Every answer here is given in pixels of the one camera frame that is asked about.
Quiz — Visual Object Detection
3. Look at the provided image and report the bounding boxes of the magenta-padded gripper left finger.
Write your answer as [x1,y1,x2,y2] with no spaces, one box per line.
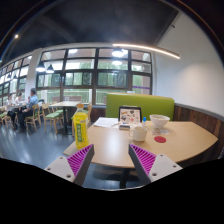
[44,143,95,187]

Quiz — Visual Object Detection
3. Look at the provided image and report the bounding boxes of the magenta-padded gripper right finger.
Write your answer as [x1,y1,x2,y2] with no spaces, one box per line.
[128,143,183,185]

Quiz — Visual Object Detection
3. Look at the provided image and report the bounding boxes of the yellow drink bottle orange cap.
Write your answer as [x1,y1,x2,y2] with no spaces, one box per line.
[72,103,90,150]

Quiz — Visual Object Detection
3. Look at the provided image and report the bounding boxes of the flat round red coaster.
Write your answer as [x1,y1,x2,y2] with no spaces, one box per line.
[153,135,167,144]

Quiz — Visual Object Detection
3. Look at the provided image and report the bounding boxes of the white ribbed mug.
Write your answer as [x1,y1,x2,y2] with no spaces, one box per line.
[128,125,148,142]

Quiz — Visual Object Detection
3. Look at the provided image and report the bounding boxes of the white bowl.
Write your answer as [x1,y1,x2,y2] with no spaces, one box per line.
[149,114,171,129]

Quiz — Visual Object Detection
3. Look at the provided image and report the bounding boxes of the wooden chairs with green seats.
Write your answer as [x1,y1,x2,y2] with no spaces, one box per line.
[0,102,93,134]

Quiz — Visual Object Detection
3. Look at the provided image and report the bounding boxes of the small dark box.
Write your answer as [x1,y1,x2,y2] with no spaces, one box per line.
[118,123,132,131]

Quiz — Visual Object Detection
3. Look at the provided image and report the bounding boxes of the black-framed tablet with stickers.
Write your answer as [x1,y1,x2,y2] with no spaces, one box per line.
[118,105,143,127]

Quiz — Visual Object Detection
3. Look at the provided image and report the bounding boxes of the green upholstered bench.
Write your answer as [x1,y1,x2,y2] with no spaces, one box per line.
[105,92,176,122]

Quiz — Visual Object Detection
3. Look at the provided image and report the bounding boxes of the wooden dining table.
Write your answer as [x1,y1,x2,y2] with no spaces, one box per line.
[49,100,81,134]

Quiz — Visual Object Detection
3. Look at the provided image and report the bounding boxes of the white paper sheet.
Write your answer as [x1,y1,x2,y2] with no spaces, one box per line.
[93,116,120,129]

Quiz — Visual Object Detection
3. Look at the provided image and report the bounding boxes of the person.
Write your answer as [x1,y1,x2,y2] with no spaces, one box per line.
[13,92,24,105]
[18,87,39,129]

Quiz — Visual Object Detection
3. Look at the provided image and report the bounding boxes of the large dark-framed window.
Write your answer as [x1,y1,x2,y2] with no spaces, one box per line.
[0,47,154,107]

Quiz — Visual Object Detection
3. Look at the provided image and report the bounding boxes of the black pendant ceiling lamps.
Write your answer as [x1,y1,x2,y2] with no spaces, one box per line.
[35,48,126,74]

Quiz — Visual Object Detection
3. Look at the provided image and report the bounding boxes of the long curved light strip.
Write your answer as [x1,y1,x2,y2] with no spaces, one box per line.
[112,43,181,60]

